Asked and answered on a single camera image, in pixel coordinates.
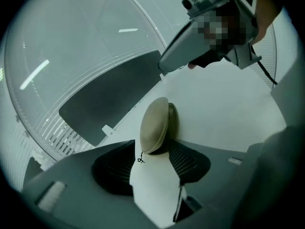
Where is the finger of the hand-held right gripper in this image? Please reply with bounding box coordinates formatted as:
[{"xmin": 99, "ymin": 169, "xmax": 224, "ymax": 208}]
[
  {"xmin": 158, "ymin": 17, "xmax": 212, "ymax": 74},
  {"xmin": 225, "ymin": 42, "xmax": 262, "ymax": 70}
]

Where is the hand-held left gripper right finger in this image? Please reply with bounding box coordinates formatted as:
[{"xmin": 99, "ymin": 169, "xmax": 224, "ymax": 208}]
[{"xmin": 168, "ymin": 139, "xmax": 248, "ymax": 225}]

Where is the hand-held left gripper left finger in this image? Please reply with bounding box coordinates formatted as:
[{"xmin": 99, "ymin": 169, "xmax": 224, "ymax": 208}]
[{"xmin": 22, "ymin": 139, "xmax": 167, "ymax": 229}]

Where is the beige glasses case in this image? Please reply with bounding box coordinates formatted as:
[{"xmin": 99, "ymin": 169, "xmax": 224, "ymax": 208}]
[{"xmin": 139, "ymin": 96, "xmax": 179, "ymax": 155}]

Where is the person's right forearm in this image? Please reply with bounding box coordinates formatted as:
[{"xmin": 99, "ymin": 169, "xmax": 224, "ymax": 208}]
[{"xmin": 258, "ymin": 0, "xmax": 285, "ymax": 43}]

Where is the dark grey table mat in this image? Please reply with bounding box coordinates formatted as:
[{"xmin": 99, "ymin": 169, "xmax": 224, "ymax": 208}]
[{"xmin": 58, "ymin": 50, "xmax": 169, "ymax": 147}]

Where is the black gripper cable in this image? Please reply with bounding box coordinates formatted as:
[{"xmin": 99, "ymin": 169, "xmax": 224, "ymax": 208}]
[{"xmin": 249, "ymin": 43, "xmax": 279, "ymax": 85}]

